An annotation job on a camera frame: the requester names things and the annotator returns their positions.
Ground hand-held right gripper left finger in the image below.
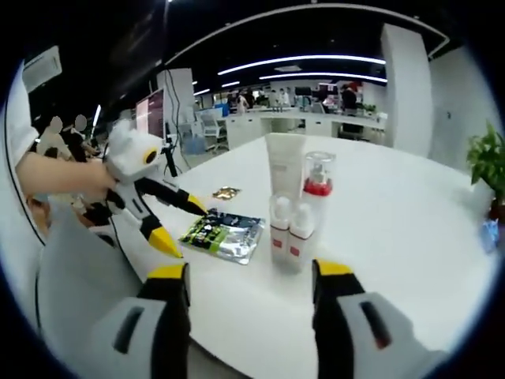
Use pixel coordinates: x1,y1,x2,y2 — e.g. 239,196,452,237
84,261,193,379

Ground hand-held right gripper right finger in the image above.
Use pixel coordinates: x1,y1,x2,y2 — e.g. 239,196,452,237
311,257,455,379

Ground gold skincare sachet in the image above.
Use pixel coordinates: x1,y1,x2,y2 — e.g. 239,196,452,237
212,186,243,201

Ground green black skincare sachet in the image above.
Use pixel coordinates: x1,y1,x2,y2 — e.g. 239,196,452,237
178,208,266,268

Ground small red-label skincare bottle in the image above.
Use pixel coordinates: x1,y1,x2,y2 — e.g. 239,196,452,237
289,203,318,272
269,194,295,265

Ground white skincare tube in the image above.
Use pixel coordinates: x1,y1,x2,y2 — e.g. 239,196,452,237
264,133,308,197

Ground white red-collar pump skincare bottle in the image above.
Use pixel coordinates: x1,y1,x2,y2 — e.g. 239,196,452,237
301,151,338,242

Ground black stand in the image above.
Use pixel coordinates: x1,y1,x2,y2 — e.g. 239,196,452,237
161,122,179,179

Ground computer monitor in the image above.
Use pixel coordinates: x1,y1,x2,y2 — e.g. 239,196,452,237
134,88,166,140

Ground white office chair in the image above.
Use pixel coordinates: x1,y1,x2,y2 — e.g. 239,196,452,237
199,113,230,153

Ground white mesh chair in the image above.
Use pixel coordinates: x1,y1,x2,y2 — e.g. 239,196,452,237
38,215,148,357

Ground ceiling air conditioner unit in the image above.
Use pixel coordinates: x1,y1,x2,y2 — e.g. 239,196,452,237
22,46,65,86

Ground long white counter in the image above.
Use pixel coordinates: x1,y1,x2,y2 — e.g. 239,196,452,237
226,106,390,149

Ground light blue crumpled item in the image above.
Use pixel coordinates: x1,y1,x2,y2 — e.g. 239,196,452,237
480,220,501,254

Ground ceiling light strip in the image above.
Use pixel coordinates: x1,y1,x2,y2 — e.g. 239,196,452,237
258,72,389,85
217,54,387,77

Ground white ceiling conduit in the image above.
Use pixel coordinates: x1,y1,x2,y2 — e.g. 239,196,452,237
163,5,451,67

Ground green potted plant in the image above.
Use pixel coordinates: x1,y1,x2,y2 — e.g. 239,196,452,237
466,121,505,210

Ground black cable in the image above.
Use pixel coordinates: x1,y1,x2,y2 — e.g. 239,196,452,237
104,198,122,248

